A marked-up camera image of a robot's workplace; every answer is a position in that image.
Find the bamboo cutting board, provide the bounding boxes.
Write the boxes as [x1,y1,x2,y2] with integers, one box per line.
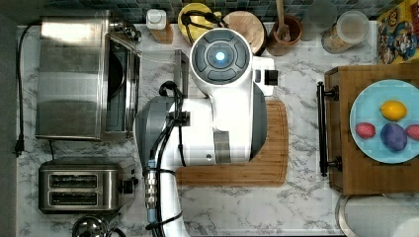
[177,101,289,187]

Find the steel pot bottom right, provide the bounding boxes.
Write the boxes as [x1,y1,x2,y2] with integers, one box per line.
[335,196,419,237]

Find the black oven power cord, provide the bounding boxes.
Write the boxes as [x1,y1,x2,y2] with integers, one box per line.
[13,21,42,158]

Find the chrome kettle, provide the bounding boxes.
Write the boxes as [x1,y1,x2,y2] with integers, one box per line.
[71,215,126,237]

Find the frosted plastic cup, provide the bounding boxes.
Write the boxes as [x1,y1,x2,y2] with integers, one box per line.
[301,0,338,40]

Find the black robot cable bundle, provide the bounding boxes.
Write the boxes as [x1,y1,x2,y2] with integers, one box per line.
[144,80,192,237]

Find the yellow bowl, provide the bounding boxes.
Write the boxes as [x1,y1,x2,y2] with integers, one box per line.
[178,3,221,43]

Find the red toy strawberry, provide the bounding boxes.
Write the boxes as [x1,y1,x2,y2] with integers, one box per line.
[405,124,419,140]
[355,122,376,139]

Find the yellow toy lemon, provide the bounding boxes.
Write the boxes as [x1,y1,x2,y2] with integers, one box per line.
[380,100,407,121]

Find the wooden tray box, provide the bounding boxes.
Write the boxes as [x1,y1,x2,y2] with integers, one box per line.
[317,64,419,195]

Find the small white cap bottle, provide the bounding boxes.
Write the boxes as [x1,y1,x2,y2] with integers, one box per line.
[146,9,173,44]

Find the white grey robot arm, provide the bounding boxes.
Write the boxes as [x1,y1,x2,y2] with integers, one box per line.
[133,28,267,237]

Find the brown wooden utensil cup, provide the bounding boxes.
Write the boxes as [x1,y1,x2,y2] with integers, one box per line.
[267,16,302,56]

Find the wooden spoon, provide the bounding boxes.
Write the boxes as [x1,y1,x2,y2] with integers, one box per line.
[276,0,291,41]

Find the black canister wooden lid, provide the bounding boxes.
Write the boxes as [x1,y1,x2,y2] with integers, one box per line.
[223,11,267,56]

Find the stainless steel two-slot toaster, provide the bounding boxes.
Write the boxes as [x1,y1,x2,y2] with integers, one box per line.
[39,157,138,214]

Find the clear jar with lid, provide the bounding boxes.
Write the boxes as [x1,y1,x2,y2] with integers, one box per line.
[321,11,370,54]

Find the purple toy fruit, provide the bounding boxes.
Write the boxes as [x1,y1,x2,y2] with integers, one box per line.
[380,122,407,151]

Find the stainless steel toaster oven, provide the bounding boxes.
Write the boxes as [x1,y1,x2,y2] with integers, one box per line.
[36,11,141,141]

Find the yellow cereal box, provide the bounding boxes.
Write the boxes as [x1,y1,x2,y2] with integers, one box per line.
[377,0,419,64]

